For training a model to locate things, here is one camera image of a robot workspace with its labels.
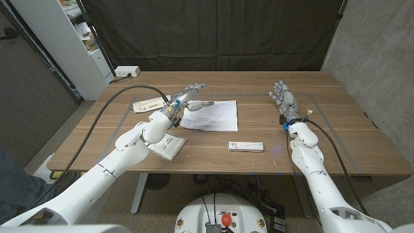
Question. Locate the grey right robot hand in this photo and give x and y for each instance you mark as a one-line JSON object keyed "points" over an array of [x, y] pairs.
{"points": [[288, 100]]}

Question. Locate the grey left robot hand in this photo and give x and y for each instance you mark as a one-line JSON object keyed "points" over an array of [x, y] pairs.
{"points": [[182, 98]]}

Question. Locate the white paper sheet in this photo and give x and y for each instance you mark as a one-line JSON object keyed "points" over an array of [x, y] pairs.
{"points": [[220, 119]]}

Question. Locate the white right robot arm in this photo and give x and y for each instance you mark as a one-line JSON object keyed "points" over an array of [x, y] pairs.
{"points": [[323, 187]]}

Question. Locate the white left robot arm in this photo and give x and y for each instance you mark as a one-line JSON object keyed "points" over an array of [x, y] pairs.
{"points": [[97, 181]]}

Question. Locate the white toothpaste box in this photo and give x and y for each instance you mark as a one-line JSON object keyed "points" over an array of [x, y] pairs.
{"points": [[246, 147]]}

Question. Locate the long white patterned package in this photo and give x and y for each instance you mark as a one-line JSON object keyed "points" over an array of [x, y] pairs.
{"points": [[148, 104]]}

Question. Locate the clear plastic packet with card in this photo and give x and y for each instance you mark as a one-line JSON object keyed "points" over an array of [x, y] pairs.
{"points": [[171, 147]]}

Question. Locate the white power strip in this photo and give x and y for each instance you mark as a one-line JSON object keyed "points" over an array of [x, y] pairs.
{"points": [[127, 71]]}

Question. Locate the black backdrop curtain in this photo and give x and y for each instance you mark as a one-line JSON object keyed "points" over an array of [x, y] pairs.
{"points": [[213, 32]]}

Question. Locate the round black floor fan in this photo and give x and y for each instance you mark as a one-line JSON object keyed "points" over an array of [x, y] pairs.
{"points": [[158, 181]]}

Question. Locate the grey table leg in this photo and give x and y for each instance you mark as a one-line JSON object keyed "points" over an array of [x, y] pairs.
{"points": [[303, 197], [139, 194]]}

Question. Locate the black backdrop pole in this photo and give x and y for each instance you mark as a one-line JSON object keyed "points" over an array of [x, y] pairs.
{"points": [[97, 39]]}

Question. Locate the small cardboard box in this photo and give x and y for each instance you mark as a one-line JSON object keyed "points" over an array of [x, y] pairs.
{"points": [[90, 43]]}

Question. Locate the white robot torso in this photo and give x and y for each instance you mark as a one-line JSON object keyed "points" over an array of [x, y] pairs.
{"points": [[220, 210]]}

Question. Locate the black floor power strip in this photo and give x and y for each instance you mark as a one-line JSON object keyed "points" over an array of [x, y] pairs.
{"points": [[278, 221]]}

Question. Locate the red emergency stop button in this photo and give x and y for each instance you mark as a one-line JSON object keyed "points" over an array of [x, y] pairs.
{"points": [[226, 220]]}

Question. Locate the white shelf cabinet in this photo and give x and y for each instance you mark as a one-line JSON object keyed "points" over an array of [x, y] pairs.
{"points": [[61, 42]]}

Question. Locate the dark shoe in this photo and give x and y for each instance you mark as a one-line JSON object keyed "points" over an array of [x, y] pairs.
{"points": [[69, 179]]}

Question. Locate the person's leg in jeans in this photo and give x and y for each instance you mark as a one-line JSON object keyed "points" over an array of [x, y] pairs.
{"points": [[19, 191]]}

